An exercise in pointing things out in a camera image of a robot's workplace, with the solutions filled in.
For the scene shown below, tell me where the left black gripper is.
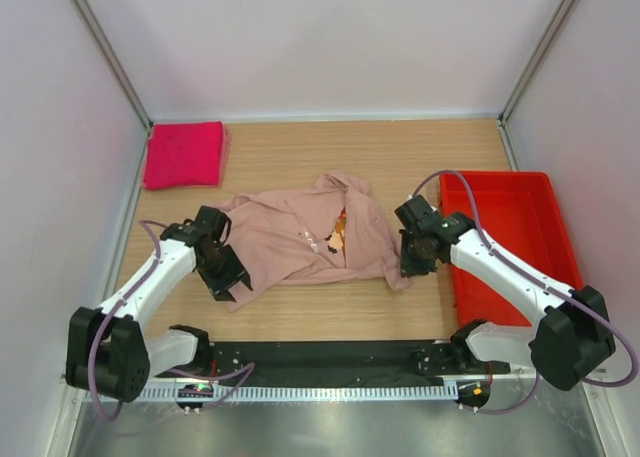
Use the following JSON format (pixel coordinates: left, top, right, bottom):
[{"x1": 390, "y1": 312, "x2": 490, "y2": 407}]
[{"x1": 197, "y1": 244, "x2": 250, "y2": 302}]

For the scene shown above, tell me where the dusty pink t shirt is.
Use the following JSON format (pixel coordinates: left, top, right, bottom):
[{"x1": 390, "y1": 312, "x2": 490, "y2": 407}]
[{"x1": 217, "y1": 171, "x2": 412, "y2": 312}]

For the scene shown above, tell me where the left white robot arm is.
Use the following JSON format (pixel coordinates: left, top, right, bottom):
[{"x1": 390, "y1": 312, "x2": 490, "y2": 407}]
[{"x1": 65, "y1": 206, "x2": 251, "y2": 403}]

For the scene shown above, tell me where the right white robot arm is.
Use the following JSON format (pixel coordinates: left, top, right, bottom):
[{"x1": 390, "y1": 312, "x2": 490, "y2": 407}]
[{"x1": 395, "y1": 195, "x2": 616, "y2": 391}]

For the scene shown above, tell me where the red plastic bin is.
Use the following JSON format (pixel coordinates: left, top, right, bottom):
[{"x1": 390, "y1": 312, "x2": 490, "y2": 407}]
[{"x1": 451, "y1": 171, "x2": 583, "y2": 326}]

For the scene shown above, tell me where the folded magenta t shirt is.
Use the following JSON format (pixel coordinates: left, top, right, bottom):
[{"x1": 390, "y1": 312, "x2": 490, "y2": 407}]
[{"x1": 142, "y1": 121, "x2": 230, "y2": 190}]

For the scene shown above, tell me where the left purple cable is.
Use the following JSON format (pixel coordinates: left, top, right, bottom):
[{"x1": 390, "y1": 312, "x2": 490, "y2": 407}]
[{"x1": 85, "y1": 219, "x2": 166, "y2": 423}]

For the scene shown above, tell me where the purple cable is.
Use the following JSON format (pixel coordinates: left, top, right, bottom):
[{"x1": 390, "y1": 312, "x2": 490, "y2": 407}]
[
  {"x1": 85, "y1": 219, "x2": 166, "y2": 423},
  {"x1": 408, "y1": 168, "x2": 640, "y2": 389}
]

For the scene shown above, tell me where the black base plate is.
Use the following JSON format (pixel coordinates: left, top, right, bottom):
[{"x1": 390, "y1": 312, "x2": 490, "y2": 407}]
[{"x1": 164, "y1": 339, "x2": 511, "y2": 392}]

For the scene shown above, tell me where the white slotted cable duct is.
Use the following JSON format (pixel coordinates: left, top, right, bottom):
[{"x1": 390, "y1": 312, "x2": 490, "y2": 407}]
[{"x1": 138, "y1": 382, "x2": 458, "y2": 403}]

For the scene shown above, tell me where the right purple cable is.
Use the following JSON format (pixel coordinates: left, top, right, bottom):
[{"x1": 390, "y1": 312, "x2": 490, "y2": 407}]
[{"x1": 408, "y1": 168, "x2": 640, "y2": 389}]

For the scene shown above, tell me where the right aluminium frame post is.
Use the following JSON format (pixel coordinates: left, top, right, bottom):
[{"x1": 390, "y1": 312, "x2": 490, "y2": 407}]
[{"x1": 498, "y1": 0, "x2": 580, "y2": 128}]

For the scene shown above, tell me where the aluminium frame post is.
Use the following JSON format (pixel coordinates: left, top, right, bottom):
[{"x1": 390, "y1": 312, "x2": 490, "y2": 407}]
[
  {"x1": 70, "y1": 0, "x2": 153, "y2": 132},
  {"x1": 498, "y1": 0, "x2": 580, "y2": 128}
]

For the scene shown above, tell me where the left aluminium frame post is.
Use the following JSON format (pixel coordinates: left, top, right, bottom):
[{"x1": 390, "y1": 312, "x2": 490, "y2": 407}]
[{"x1": 70, "y1": 0, "x2": 153, "y2": 132}]

